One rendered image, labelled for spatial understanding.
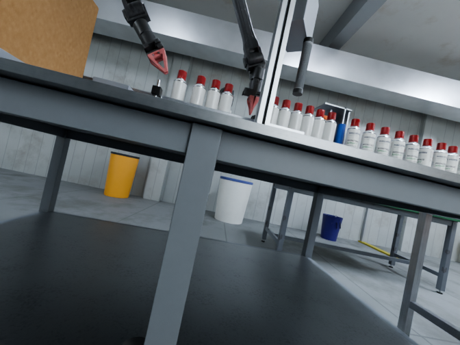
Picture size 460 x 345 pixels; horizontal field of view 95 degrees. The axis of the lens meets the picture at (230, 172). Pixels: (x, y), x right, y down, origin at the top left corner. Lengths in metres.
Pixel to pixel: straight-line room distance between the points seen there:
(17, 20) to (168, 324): 0.65
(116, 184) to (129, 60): 2.43
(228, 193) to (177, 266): 2.98
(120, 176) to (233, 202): 1.89
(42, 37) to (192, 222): 0.52
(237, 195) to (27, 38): 3.05
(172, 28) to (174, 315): 3.88
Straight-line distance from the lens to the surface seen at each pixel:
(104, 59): 5.16
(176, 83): 0.89
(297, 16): 0.91
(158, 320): 0.50
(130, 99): 0.42
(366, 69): 4.42
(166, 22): 4.12
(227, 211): 3.43
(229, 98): 0.88
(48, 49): 0.70
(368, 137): 1.10
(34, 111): 0.52
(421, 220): 1.58
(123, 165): 3.87
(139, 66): 4.87
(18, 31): 0.65
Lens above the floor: 0.72
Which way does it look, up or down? 1 degrees up
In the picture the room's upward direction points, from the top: 12 degrees clockwise
